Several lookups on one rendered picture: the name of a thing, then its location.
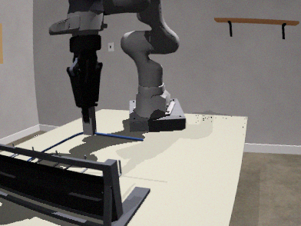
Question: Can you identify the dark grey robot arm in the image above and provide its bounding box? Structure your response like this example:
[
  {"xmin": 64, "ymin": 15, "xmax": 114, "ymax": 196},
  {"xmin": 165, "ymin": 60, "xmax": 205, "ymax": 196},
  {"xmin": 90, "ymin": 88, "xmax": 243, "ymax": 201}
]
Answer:
[{"xmin": 48, "ymin": 0, "xmax": 180, "ymax": 118}]

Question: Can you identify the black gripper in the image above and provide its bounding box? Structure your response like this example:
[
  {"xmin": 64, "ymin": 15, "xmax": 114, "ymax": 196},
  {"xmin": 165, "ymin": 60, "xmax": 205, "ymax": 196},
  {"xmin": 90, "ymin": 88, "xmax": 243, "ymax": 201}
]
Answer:
[{"xmin": 67, "ymin": 35, "xmax": 103, "ymax": 136}]

